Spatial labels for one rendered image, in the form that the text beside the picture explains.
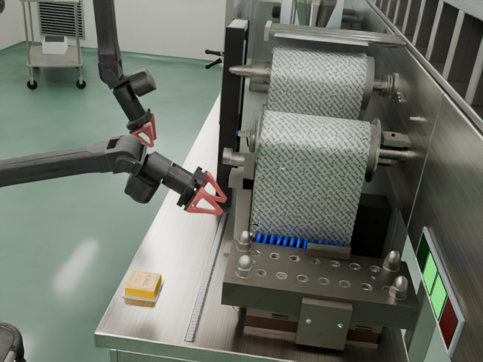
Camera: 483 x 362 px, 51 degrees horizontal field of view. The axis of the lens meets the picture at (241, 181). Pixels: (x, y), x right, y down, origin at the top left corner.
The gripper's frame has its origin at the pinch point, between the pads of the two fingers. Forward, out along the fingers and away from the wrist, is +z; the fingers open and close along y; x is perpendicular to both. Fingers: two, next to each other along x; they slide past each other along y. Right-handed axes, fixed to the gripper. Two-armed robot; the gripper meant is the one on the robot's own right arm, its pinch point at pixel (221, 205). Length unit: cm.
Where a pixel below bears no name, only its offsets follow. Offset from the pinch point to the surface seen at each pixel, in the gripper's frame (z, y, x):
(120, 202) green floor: -27, -175, -141
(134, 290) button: -6.9, 13.7, -23.1
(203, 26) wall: -66, -554, -114
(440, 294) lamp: 31, 36, 28
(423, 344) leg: 74, -13, -13
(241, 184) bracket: 2.4, -7.4, 3.7
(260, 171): 2.9, -0.3, 12.7
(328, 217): 22.0, -0.3, 11.8
